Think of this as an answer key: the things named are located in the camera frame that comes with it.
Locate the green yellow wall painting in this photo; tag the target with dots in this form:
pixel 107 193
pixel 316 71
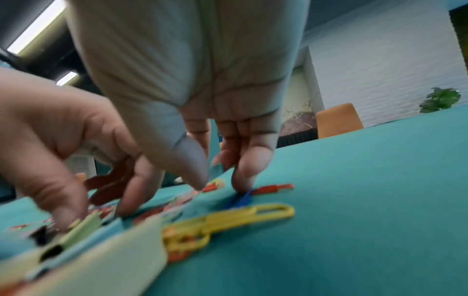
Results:
pixel 459 37

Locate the pile of coloured paper clips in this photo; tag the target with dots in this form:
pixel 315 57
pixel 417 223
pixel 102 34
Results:
pixel 234 216

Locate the colourful wall mural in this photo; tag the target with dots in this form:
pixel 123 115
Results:
pixel 299 115

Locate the potted green plant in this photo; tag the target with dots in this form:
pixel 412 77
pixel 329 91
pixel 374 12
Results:
pixel 440 99

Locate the orange chair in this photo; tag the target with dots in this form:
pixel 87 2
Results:
pixel 338 121

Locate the person's left hand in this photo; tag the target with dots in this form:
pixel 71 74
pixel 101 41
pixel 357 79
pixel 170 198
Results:
pixel 47 130

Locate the person's right hand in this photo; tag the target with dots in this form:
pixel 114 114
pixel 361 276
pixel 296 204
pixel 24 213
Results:
pixel 190 57

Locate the green table cloth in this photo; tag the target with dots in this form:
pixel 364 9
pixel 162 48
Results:
pixel 347 216

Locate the long ceiling light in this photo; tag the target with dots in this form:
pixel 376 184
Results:
pixel 66 78
pixel 36 27

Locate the black bench sofa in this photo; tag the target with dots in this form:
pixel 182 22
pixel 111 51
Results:
pixel 296 140

